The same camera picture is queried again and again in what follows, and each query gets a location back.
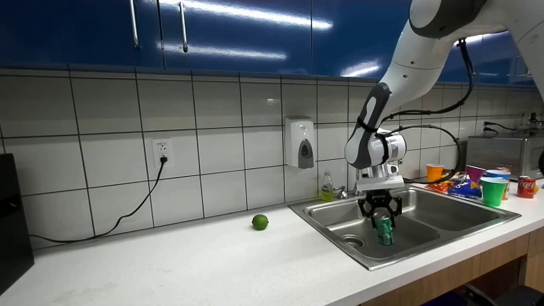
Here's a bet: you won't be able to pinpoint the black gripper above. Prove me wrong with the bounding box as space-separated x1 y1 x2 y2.
357 189 404 228

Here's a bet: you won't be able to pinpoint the green soda can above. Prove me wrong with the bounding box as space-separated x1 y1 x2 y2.
374 215 396 247

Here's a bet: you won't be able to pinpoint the stainless steel double sink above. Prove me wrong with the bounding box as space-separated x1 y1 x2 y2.
287 186 521 272

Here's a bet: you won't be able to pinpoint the green dish soap bottle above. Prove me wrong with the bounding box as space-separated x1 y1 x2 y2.
317 170 336 204

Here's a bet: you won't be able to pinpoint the orange snack bag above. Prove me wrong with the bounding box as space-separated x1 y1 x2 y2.
428 177 455 196

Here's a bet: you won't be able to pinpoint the orange plastic cup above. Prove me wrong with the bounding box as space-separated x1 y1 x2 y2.
425 164 445 186

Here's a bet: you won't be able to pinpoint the blue snack bag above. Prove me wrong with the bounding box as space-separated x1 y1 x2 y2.
448 177 484 203

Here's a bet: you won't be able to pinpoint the purple plastic cup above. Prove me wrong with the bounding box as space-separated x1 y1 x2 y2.
464 164 487 184

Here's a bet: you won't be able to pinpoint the green plastic cup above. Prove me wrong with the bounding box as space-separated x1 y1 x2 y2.
481 175 508 209

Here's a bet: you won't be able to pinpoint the blue plastic cup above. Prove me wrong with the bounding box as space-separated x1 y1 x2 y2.
486 169 513 184

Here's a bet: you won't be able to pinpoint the green lime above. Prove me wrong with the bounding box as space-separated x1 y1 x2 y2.
251 213 270 232

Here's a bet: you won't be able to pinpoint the stainless steel countertop appliance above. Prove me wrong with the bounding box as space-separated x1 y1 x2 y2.
464 135 544 181

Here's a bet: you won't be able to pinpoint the red plastic cup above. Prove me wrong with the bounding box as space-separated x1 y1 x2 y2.
516 175 537 201

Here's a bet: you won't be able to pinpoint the black chair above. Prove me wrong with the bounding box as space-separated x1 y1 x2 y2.
421 283 544 306

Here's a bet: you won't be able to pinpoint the black countertop appliance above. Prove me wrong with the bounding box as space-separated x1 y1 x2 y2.
0 152 35 296

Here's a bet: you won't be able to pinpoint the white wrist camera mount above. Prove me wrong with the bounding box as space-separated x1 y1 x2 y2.
355 164 406 194

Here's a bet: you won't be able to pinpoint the white wall soap dispenser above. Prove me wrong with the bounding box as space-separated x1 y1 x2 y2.
283 118 316 170

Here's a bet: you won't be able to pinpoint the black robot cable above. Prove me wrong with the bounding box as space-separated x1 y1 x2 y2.
379 39 476 186

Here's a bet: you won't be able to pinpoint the black power cord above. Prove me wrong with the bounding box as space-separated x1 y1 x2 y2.
30 157 170 245

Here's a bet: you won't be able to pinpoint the white wall outlet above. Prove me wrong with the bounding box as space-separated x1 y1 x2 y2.
151 138 175 167

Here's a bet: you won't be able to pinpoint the silver cabinet handle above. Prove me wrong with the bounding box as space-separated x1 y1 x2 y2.
178 0 190 55
127 0 141 50

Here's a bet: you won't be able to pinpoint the blue wall cabinets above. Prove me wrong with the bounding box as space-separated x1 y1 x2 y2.
0 0 544 87

